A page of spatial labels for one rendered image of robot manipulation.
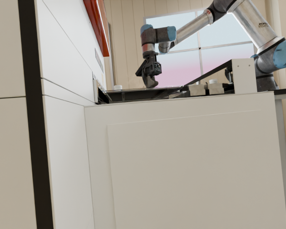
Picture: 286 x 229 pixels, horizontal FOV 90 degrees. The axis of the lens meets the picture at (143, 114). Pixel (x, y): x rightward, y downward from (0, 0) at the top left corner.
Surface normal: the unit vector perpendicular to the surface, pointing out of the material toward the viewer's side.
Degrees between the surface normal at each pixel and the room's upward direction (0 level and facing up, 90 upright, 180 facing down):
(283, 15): 90
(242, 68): 90
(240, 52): 90
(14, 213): 90
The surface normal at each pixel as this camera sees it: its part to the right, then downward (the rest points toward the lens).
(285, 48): -0.03, 0.11
